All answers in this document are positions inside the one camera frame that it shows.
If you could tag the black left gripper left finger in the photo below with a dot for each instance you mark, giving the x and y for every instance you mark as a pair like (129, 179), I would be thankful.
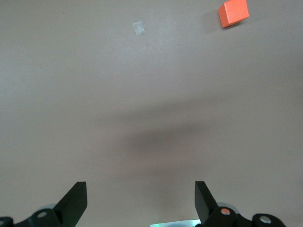
(71, 208)

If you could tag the clear tape patch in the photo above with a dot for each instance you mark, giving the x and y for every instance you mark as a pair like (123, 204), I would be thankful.
(139, 28)

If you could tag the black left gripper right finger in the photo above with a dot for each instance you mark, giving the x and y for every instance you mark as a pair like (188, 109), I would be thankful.
(208, 210)

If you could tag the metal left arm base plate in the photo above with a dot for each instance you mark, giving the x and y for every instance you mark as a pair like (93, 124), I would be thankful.
(175, 223)

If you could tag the orange block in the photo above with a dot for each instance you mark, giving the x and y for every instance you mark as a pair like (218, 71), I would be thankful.
(233, 13)

